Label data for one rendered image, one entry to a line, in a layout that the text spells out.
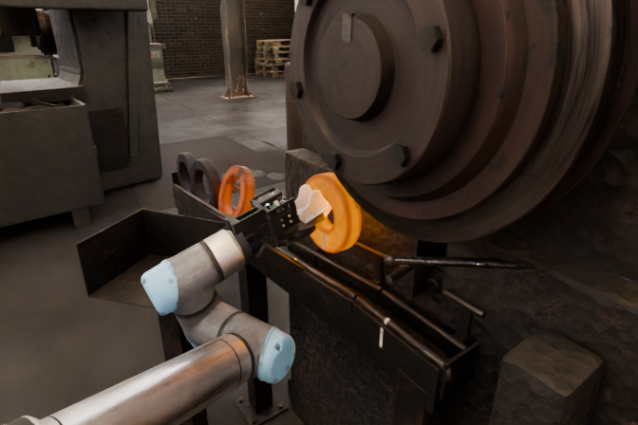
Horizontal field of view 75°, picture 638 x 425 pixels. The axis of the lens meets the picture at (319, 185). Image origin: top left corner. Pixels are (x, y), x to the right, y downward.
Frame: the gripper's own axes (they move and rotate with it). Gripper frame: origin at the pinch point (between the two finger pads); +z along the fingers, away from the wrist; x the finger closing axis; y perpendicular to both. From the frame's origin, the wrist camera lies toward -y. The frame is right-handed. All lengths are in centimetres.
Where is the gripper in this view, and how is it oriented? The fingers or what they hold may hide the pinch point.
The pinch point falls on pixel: (329, 203)
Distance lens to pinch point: 80.5
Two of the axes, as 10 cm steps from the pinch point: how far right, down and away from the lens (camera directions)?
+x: -5.7, -2.7, 7.7
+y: -2.2, -8.5, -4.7
